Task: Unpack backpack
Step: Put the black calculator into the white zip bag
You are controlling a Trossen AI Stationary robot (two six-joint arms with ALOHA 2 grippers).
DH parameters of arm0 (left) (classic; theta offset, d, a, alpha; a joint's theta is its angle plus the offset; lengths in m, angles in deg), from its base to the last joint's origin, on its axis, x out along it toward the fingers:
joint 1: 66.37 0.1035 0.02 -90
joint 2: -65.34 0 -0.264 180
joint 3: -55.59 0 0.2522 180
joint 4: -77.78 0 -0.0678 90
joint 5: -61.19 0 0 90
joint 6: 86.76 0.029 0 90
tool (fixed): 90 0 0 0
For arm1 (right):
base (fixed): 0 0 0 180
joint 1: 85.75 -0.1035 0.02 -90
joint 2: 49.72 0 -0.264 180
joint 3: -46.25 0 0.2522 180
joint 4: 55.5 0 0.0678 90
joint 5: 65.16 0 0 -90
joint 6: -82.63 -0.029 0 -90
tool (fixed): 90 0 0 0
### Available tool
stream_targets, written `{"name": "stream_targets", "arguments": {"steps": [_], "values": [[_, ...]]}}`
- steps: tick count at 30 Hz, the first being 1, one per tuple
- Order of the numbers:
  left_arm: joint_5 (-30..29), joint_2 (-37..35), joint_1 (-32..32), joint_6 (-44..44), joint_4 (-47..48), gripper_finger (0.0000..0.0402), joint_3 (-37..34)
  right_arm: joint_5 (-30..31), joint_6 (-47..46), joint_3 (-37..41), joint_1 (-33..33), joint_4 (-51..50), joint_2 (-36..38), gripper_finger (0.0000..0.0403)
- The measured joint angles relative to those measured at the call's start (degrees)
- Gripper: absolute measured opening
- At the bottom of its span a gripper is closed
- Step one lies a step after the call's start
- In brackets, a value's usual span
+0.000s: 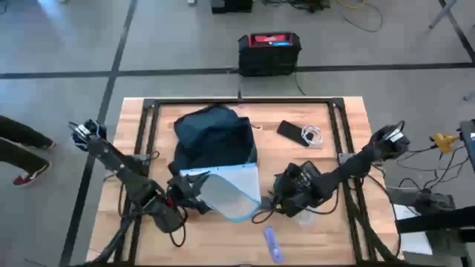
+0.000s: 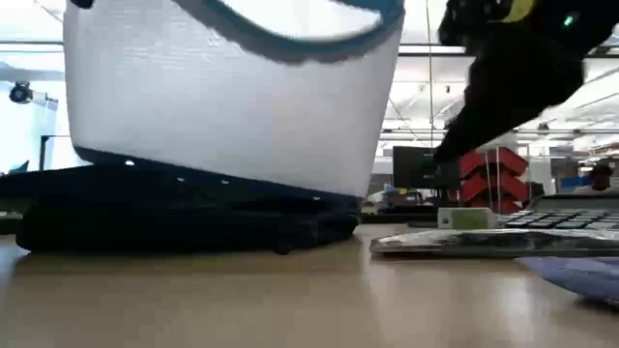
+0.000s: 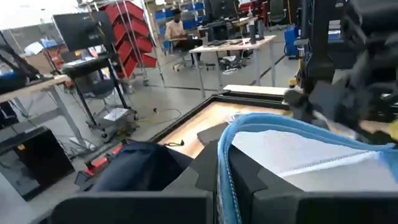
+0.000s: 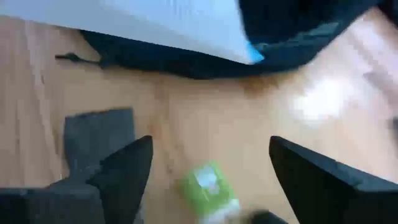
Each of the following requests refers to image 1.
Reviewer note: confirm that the black flat bar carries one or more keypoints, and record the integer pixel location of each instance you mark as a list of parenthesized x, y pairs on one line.
[(438, 221)]

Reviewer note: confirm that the dark blue backpack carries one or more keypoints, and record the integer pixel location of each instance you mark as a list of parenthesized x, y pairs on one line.
[(211, 137)]

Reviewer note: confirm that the white paper sheet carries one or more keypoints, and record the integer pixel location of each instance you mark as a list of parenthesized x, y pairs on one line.
[(415, 243)]

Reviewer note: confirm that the black equipment box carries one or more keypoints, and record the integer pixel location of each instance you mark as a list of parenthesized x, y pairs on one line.
[(232, 5)]

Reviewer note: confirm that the grey laptop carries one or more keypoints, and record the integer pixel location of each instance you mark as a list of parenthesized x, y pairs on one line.
[(469, 144)]

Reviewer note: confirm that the black smartphone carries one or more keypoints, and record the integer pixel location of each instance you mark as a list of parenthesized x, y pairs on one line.
[(289, 131)]

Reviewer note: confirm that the person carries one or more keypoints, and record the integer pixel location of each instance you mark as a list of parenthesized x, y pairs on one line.
[(18, 131)]

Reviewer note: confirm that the white mesh pouch blue trim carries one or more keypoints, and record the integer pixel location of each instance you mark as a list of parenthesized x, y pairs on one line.
[(245, 181)]

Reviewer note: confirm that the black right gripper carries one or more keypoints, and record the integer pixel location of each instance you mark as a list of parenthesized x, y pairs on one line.
[(297, 189)]

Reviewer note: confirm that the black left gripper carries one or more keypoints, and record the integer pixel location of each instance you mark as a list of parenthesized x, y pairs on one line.
[(182, 191)]

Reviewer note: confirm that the grey equipment box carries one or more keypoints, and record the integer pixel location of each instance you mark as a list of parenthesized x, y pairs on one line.
[(399, 194)]

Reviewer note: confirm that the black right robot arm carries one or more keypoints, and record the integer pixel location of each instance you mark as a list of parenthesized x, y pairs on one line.
[(356, 163)]

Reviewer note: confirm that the grey stand leg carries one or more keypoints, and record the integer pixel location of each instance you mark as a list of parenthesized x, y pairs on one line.
[(441, 15)]

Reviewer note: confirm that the black and red power station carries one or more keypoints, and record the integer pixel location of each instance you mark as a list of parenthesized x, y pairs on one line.
[(269, 55)]

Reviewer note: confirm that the purple translucent case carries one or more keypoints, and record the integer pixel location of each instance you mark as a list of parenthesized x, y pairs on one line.
[(274, 244)]

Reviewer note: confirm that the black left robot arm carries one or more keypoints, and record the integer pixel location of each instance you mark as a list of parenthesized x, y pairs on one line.
[(122, 174)]

